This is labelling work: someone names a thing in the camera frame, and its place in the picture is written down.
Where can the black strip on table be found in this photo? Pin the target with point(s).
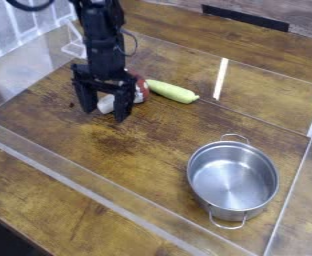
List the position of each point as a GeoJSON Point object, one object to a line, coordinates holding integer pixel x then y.
{"type": "Point", "coordinates": [246, 18]}

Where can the spoon with yellow-green handle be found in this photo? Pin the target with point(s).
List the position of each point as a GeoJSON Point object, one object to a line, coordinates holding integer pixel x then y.
{"type": "Point", "coordinates": [173, 92]}

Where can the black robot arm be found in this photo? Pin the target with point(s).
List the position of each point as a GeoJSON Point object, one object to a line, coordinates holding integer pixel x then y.
{"type": "Point", "coordinates": [103, 74]}

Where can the white red plush mushroom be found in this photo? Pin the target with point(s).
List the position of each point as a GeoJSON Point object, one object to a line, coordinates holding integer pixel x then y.
{"type": "Point", "coordinates": [106, 102]}

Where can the clear acrylic barrier panel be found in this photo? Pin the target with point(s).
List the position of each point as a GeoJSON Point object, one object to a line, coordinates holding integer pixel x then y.
{"type": "Point", "coordinates": [177, 229]}

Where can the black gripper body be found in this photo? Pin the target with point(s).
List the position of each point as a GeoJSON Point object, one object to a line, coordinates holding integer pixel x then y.
{"type": "Point", "coordinates": [113, 83]}

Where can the silver pot with handles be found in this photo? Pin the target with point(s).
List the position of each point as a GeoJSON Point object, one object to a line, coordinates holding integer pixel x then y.
{"type": "Point", "coordinates": [234, 180]}

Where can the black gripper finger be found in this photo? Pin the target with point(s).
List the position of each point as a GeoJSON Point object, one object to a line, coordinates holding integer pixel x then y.
{"type": "Point", "coordinates": [123, 104]}
{"type": "Point", "coordinates": [87, 95]}

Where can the clear acrylic triangular stand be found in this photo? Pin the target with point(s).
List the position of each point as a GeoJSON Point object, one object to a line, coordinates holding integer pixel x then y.
{"type": "Point", "coordinates": [75, 47]}

